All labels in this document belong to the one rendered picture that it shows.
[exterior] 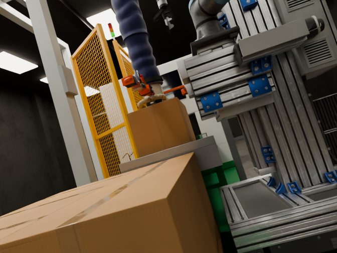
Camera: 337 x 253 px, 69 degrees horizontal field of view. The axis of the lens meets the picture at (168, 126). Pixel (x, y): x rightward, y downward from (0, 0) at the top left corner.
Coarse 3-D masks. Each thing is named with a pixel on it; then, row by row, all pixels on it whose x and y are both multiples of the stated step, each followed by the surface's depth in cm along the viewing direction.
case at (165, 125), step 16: (144, 112) 181; (160, 112) 179; (176, 112) 177; (144, 128) 181; (160, 128) 179; (176, 128) 177; (192, 128) 232; (144, 144) 181; (160, 144) 179; (176, 144) 177
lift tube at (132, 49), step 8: (128, 0) 208; (128, 16) 206; (128, 40) 207; (136, 40) 205; (144, 40) 208; (128, 48) 210; (136, 48) 205; (144, 48) 205; (128, 56) 214; (136, 56) 205; (144, 56) 205; (152, 56) 210; (136, 64) 205; (144, 64) 204; (152, 64) 207; (144, 72) 202; (152, 72) 203; (160, 80) 208
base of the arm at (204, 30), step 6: (210, 18) 114; (216, 18) 116; (198, 24) 117; (204, 24) 115; (210, 24) 114; (216, 24) 114; (198, 30) 118; (204, 30) 114; (210, 30) 113; (216, 30) 112; (222, 30) 114; (198, 36) 117; (204, 36) 114
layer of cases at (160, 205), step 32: (192, 160) 123; (64, 192) 158; (96, 192) 92; (128, 192) 65; (160, 192) 50; (192, 192) 82; (0, 224) 85; (32, 224) 61; (64, 224) 48; (96, 224) 46; (128, 224) 45; (160, 224) 44; (192, 224) 61
